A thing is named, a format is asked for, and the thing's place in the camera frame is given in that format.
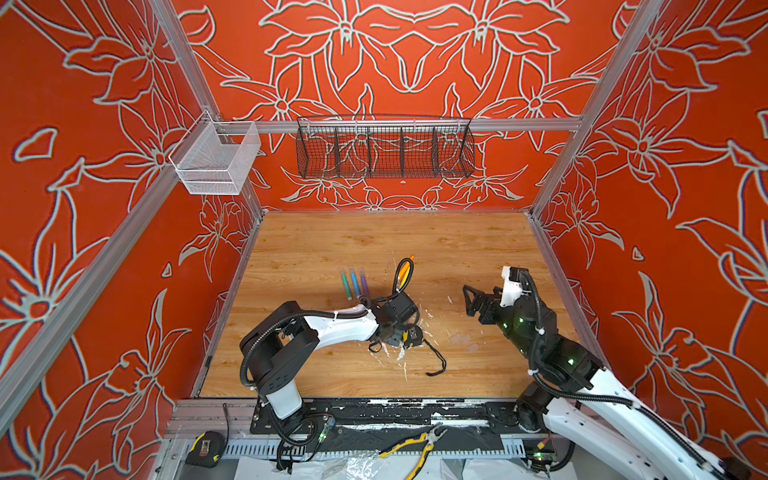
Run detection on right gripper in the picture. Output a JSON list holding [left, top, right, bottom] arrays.
[[463, 282, 541, 363]]

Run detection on purple marker pen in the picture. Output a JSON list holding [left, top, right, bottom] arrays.
[[359, 267, 370, 297]]

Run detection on blue marker pen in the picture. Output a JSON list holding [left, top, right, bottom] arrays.
[[349, 267, 362, 298]]

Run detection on green marker pen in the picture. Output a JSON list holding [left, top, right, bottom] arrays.
[[341, 269, 355, 301]]

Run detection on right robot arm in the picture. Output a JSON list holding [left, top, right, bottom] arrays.
[[462, 266, 751, 479]]

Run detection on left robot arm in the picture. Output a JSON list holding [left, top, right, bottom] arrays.
[[239, 257, 420, 447]]

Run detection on orange highlighter pen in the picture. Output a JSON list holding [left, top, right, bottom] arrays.
[[397, 255, 415, 289]]

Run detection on black tape measure on table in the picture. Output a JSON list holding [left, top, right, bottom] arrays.
[[402, 324, 447, 377]]

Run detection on small circuit board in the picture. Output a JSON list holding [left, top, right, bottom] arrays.
[[523, 438, 557, 475]]

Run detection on black yellow tape measure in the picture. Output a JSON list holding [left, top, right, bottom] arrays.
[[184, 431, 228, 468]]

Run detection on white mesh basket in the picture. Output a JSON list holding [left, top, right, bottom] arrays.
[[169, 111, 262, 196]]

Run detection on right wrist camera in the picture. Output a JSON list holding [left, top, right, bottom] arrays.
[[500, 266, 531, 307]]

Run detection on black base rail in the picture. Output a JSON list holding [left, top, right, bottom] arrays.
[[250, 397, 548, 434]]

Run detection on yellow handled pliers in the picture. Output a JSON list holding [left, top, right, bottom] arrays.
[[379, 422, 449, 480]]

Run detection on black wire basket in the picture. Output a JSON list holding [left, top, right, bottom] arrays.
[[296, 115, 476, 180]]

